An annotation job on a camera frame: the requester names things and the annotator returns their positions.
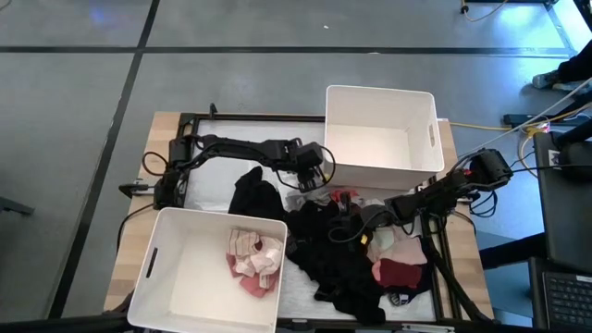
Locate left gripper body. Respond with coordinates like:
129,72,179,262
284,138,327,179

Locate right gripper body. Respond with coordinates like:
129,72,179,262
344,203,395,231

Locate coral red garment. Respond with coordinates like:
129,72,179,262
329,188,360,205

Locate grey Puma boxer shorts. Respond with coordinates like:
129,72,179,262
285,189,332,212

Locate light pink garment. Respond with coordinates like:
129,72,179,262
387,236,428,266

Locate maroon garment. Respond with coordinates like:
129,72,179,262
371,257,425,291

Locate black knit garment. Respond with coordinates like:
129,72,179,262
313,270,389,326

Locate rose pink garment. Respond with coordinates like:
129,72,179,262
226,253,281,299

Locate white woven plastic basket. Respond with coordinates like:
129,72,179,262
323,84,446,191
127,206,289,333

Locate white pink striped garment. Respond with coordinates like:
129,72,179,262
226,228,284,290

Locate black power strip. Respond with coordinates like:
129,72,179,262
502,113,554,128

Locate black monitor panel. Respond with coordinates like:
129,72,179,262
534,131,592,274

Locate black laptop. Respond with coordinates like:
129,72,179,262
529,256,592,333

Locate person's shoe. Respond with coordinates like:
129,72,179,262
531,69,561,90

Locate person's leg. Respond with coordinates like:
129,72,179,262
557,43,592,84

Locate black rig crossbar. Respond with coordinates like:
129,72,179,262
0,313,140,333

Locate grey chair base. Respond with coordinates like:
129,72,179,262
0,196,36,216

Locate black cable loop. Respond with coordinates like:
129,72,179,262
469,188,500,218

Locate yellow cable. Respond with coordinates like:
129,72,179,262
448,102,592,138

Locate white cable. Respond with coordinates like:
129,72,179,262
457,76,592,158

